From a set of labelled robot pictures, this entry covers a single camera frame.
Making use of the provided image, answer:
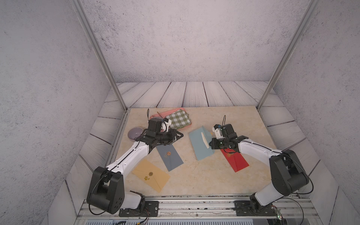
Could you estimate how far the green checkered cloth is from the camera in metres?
1.10

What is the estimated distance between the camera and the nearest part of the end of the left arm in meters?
0.62

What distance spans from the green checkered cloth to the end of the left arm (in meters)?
0.33
